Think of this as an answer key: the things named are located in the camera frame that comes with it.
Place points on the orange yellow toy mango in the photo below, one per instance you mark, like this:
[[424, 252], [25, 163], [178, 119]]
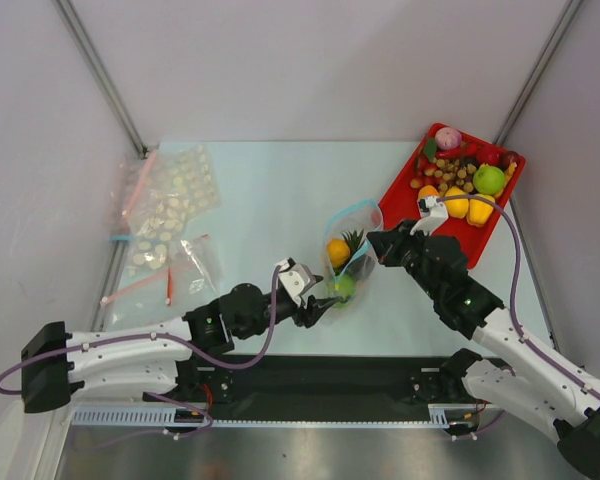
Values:
[[428, 191]]

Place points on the dotted zip bag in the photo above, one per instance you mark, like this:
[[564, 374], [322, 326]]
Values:
[[172, 188]]

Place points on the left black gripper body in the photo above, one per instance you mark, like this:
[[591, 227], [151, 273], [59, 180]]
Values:
[[264, 321]]

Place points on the dark red toy cherry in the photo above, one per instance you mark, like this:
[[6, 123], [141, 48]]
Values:
[[507, 159]]

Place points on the pink zipper bag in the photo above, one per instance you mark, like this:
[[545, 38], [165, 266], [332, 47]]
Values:
[[126, 189]]

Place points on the pink toy onion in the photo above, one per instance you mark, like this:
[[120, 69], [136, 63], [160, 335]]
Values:
[[448, 138]]

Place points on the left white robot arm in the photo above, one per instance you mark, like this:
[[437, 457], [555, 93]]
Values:
[[159, 360]]

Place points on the yellow toy bell pepper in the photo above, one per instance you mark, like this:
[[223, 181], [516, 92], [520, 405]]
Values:
[[481, 206]]

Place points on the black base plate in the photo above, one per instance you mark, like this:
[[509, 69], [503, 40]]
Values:
[[323, 389]]

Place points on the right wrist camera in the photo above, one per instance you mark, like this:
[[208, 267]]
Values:
[[433, 214]]

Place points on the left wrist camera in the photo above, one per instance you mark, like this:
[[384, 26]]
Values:
[[296, 279]]

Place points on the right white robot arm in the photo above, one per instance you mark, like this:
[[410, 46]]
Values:
[[540, 386]]

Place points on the yellow toy lemon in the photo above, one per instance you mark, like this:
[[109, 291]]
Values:
[[456, 204]]

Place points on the green toy watermelon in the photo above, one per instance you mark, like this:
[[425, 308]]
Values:
[[345, 289]]

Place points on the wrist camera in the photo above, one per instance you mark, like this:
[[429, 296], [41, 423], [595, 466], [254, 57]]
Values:
[[433, 214], [296, 279]]

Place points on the toy pineapple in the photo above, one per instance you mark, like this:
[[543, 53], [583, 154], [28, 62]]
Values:
[[355, 239]]

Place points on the clear blue-zipper bag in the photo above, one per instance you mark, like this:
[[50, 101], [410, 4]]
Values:
[[365, 215]]

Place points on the brown toy nut cluster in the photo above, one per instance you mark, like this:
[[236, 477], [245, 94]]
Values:
[[455, 173]]

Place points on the red toy chili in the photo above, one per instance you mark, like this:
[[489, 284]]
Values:
[[450, 154]]

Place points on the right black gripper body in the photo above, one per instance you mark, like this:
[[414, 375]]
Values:
[[400, 250]]

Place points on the red toy strawberries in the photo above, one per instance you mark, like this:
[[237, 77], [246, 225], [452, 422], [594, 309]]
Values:
[[424, 168]]

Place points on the green toy apple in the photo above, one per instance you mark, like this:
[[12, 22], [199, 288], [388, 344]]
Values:
[[489, 180]]

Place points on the yellow toy potato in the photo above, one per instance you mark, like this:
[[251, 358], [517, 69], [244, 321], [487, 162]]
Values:
[[338, 252]]

